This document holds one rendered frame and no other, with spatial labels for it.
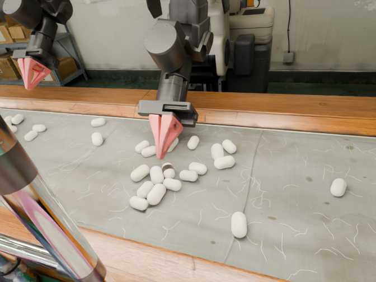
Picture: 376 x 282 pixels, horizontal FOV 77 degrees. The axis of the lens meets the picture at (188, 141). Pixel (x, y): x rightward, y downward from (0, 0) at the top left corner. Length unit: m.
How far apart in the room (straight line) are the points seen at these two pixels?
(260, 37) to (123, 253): 1.07
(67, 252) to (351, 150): 0.45
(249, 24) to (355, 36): 1.40
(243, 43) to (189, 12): 0.61
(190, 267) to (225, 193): 0.14
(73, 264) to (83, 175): 0.30
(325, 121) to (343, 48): 1.98
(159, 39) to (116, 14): 2.42
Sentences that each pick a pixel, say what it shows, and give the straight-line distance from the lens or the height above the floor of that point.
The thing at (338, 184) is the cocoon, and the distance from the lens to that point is 0.40.
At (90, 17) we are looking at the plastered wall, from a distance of 3.02.
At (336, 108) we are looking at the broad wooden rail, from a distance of 0.57.
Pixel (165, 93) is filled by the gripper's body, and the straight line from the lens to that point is 0.44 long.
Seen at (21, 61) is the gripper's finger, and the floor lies 0.88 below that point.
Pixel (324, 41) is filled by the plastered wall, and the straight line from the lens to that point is 2.44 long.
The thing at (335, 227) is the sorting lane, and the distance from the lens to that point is 0.38.
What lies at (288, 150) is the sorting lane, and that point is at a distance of 0.47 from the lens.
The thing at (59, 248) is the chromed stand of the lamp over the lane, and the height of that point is 0.89.
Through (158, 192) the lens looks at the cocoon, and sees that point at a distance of 0.37.
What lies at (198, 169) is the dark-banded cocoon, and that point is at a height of 0.75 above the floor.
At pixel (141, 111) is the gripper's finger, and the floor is 0.83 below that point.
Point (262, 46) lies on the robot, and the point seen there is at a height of 0.68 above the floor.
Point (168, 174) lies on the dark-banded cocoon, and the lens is 0.40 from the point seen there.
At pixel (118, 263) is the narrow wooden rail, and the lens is 0.32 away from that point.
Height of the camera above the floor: 1.03
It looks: 37 degrees down
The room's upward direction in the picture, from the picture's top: 8 degrees counter-clockwise
